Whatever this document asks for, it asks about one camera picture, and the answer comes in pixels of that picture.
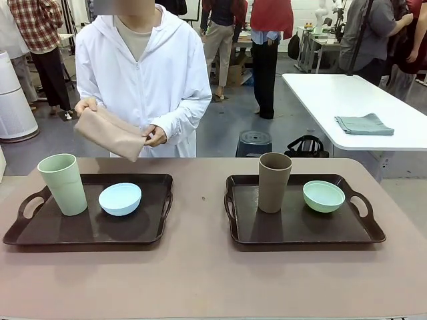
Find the light green bowl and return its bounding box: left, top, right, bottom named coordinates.
left=302, top=180, right=346, bottom=213

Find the bystander in plaid shirt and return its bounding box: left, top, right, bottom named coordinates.
left=6, top=0, right=73, bottom=116

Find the bystander in beige trousers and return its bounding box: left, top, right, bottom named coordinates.
left=199, top=0, right=250, bottom=100

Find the brown tall cup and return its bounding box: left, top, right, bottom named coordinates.
left=258, top=152, right=294, bottom=213

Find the person's left hand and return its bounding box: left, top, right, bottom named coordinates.
left=143, top=124, right=167, bottom=147

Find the cardboard box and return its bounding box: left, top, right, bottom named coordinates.
left=228, top=55, right=254, bottom=88

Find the bystander in grey shirt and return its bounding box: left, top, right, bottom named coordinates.
left=338, top=0, right=414, bottom=87

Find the white side table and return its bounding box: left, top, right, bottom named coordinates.
left=282, top=73, right=427, bottom=183

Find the person's left forearm white sleeve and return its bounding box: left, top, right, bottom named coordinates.
left=156, top=95, right=213, bottom=145

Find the black bag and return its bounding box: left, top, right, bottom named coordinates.
left=284, top=135, right=330, bottom=158

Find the grey-green cloth mat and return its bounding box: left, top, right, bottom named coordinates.
left=334, top=113, right=395, bottom=136

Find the person's right forearm white sleeve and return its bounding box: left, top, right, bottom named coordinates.
left=75, top=81, right=105, bottom=113

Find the bystander in dark red top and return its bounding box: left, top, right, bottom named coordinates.
left=388, top=0, right=427, bottom=103

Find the white air purifier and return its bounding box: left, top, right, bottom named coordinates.
left=0, top=49, right=40, bottom=143

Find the light green tall cup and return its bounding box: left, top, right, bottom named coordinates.
left=37, top=153, right=89, bottom=217

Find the person in white jacket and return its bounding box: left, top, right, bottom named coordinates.
left=75, top=5, right=214, bottom=158

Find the light blue bowl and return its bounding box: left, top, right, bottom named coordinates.
left=98, top=181, right=143, bottom=217

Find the bystander in red vest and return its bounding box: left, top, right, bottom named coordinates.
left=250, top=0, right=294, bottom=120

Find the beige cloth mat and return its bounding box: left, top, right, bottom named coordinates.
left=73, top=105, right=147, bottom=163

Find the dark brown handled tray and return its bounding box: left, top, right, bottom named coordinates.
left=224, top=173, right=387, bottom=246
left=2, top=173, right=174, bottom=247

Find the dark grey plastic stool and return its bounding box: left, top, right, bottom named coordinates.
left=235, top=130, right=273, bottom=157

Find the person's right hand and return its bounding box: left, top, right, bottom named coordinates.
left=74, top=97, right=98, bottom=118

